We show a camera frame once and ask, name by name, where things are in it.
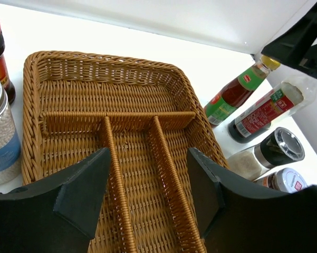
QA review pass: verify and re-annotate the small white red lid jar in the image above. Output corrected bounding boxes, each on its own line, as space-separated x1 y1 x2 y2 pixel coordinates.
254 168 309 193

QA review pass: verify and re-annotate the black cap soy sauce bottle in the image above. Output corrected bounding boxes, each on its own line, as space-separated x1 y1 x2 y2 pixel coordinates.
228 75 317 143

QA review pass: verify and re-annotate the silver lid blue label jar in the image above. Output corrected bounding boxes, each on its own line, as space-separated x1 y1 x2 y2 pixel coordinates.
0 83 21 184

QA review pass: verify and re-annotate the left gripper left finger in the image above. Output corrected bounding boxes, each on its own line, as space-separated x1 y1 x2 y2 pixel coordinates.
0 148 111 252

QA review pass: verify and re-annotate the steel top glass grinder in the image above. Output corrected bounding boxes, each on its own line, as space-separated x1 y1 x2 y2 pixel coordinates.
227 127 305 181

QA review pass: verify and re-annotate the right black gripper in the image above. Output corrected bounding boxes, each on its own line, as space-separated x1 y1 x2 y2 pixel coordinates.
261 2 317 79

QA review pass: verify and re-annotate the brown wicker divided basket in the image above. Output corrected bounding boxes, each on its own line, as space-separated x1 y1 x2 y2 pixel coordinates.
22 51 227 252

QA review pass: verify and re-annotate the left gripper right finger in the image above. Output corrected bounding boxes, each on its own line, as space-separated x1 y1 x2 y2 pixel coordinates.
187 148 317 252

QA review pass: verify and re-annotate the yellow cap green label bottle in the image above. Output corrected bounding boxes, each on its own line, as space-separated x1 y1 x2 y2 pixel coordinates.
204 55 281 127

